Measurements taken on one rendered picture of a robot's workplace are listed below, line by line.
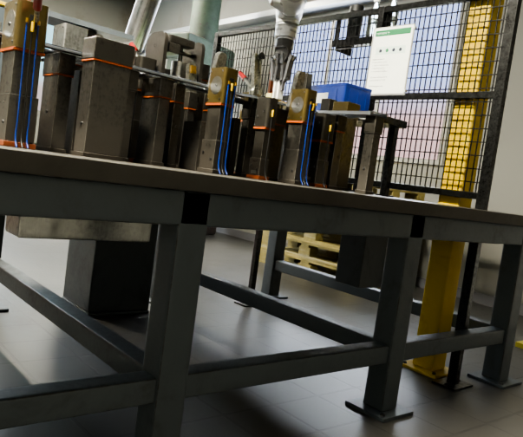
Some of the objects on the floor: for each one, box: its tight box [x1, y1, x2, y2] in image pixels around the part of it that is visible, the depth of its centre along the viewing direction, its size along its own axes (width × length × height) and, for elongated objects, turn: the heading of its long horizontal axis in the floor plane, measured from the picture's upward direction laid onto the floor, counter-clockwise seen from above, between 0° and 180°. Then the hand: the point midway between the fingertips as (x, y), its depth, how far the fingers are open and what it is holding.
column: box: [62, 224, 159, 316], centre depth 274 cm, size 31×31×66 cm
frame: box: [0, 168, 523, 437], centre depth 217 cm, size 256×161×66 cm
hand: (277, 90), depth 231 cm, fingers closed, pressing on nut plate
